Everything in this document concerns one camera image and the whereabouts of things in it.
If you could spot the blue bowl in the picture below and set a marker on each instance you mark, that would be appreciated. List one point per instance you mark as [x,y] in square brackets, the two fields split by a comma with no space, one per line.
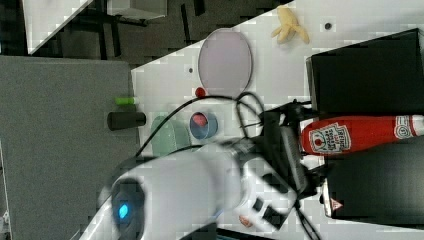
[206,132]

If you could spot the green colander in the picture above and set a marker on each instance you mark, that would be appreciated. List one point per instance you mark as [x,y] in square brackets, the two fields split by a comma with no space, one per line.
[172,136]

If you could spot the peeled banana toy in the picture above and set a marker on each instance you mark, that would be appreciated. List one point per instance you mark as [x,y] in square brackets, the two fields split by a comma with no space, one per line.
[288,24]

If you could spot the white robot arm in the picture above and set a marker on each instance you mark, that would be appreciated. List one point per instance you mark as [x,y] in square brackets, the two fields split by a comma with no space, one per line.
[180,196]

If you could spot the black cylinder stand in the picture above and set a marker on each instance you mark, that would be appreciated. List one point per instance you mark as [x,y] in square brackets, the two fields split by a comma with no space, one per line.
[125,120]

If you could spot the round lilac plate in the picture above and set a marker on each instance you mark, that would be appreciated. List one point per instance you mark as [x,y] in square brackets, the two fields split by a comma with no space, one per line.
[225,63]

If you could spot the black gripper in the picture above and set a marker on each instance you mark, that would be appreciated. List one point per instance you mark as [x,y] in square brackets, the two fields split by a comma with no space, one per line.
[281,148]

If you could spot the red ball in bowl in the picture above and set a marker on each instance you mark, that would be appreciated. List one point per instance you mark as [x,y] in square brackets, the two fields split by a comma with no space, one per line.
[200,119]

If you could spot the orange slice toy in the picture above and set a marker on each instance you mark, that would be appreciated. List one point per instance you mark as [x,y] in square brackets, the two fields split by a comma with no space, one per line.
[245,221]

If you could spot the green marker object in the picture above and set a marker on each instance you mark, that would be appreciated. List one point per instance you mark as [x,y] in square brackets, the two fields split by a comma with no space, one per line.
[124,101]

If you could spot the small red strawberry toy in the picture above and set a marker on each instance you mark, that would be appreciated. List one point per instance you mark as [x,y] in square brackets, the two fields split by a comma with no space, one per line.
[200,92]

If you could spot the red ketchup bottle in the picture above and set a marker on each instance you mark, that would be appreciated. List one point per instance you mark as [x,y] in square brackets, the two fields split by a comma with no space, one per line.
[347,134]

